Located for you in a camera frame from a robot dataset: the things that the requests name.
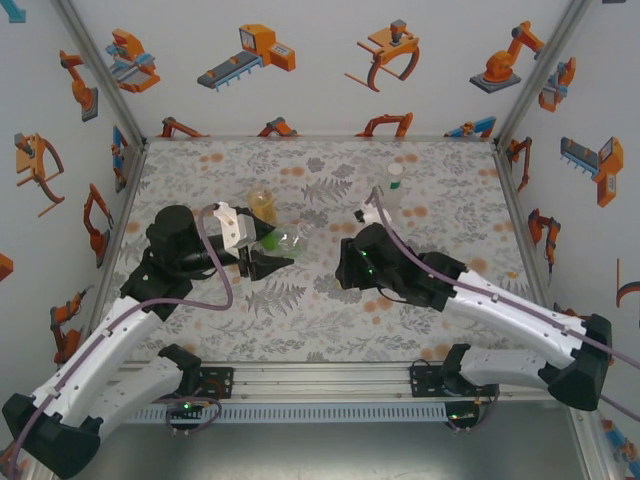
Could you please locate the amber tea bottle yellow label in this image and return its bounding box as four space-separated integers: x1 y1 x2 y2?
248 183 279 229

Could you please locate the clear bottle lime green label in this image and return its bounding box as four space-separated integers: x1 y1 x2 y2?
257 219 314 261

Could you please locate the clear bottle dark green band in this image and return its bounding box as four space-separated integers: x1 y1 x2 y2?
377 162 406 224

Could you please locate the floral patterned table cover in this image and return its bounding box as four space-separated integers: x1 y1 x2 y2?
97 135 551 364

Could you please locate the aluminium frame side bar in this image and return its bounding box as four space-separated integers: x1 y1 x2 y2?
94 139 150 301
492 139 556 321

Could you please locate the aluminium mounting rail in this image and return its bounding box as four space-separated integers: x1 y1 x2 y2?
114 362 561 401

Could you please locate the short purple base cable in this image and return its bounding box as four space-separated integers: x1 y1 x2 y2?
446 384 501 436
149 392 222 437

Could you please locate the grey slotted cable duct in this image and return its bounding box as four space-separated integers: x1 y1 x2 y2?
119 402 451 425

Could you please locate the aluminium frame post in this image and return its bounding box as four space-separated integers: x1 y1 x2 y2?
492 0 596 146
49 0 149 146

